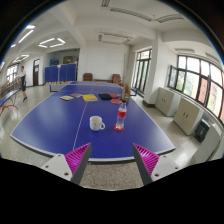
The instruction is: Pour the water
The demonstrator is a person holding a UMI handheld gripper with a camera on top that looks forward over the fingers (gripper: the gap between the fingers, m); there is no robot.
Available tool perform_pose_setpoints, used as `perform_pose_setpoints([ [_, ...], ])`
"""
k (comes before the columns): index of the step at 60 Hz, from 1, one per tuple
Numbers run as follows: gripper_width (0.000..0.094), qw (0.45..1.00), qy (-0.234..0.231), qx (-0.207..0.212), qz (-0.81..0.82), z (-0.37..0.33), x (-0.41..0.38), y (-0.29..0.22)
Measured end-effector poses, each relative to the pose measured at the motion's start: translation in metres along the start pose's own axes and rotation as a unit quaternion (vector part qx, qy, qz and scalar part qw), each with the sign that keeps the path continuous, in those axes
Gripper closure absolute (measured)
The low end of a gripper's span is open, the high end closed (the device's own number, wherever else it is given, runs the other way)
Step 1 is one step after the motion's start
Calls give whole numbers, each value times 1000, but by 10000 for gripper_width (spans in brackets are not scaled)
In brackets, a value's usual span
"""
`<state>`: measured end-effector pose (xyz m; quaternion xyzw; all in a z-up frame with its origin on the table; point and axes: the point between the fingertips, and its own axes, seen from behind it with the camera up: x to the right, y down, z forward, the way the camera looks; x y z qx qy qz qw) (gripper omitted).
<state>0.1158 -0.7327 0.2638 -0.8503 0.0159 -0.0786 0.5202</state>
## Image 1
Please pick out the ceiling air conditioner unit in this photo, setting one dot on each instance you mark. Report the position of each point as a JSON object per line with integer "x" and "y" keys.
{"x": 115, "y": 38}

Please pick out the tall dark-framed window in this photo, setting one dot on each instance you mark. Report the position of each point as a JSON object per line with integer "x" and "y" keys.
{"x": 142, "y": 70}

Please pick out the dark door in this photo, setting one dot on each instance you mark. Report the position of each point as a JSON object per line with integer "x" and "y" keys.
{"x": 36, "y": 72}

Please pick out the clear bottle with red label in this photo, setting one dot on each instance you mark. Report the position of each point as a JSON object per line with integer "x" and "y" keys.
{"x": 121, "y": 115}

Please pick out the white low cabinet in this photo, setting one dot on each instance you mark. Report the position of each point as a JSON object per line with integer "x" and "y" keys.
{"x": 211, "y": 146}

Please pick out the wide dark-framed window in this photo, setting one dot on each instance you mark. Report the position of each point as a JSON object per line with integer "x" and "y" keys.
{"x": 198, "y": 85}

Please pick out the flat round red coaster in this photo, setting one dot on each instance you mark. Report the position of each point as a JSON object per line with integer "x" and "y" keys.
{"x": 116, "y": 129}

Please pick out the grey pink booklet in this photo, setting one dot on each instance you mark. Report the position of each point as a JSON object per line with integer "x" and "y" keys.
{"x": 76, "y": 95}

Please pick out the long ceiling strip light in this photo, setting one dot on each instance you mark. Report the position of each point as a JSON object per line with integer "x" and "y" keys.
{"x": 26, "y": 36}

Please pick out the person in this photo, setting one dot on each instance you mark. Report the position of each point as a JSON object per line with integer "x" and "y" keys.
{"x": 23, "y": 81}

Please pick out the small yellow and blue book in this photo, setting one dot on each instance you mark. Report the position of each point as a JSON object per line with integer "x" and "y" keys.
{"x": 66, "y": 98}

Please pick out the blue partition panels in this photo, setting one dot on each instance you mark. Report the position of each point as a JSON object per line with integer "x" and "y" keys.
{"x": 61, "y": 73}

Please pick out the white mug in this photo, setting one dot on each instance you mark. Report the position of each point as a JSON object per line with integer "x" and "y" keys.
{"x": 96, "y": 123}

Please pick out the red table tennis paddle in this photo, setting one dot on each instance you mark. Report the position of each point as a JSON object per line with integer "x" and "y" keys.
{"x": 115, "y": 101}
{"x": 115, "y": 96}

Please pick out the brown armchair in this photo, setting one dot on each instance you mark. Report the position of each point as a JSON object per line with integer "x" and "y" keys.
{"x": 87, "y": 77}
{"x": 116, "y": 78}

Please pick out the cream two-door cabinet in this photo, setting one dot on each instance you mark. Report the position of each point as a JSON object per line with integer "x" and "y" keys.
{"x": 187, "y": 116}
{"x": 167, "y": 101}

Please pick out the black bin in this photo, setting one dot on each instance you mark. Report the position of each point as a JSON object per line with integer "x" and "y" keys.
{"x": 202, "y": 130}

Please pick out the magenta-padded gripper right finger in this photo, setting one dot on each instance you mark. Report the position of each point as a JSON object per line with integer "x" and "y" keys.
{"x": 146, "y": 160}

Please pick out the square ceiling light frame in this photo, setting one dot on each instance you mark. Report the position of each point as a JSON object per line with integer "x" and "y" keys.
{"x": 25, "y": 56}
{"x": 61, "y": 40}

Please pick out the blue table with red legs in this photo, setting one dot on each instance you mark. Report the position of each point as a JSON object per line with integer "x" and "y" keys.
{"x": 8, "y": 98}

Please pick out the brown paper bag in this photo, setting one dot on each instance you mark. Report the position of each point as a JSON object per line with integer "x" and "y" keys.
{"x": 126, "y": 91}

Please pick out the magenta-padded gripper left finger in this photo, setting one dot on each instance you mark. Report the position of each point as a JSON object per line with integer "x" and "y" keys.
{"x": 77, "y": 159}

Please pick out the black paddle case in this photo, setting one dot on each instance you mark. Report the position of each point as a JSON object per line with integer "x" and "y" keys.
{"x": 105, "y": 96}

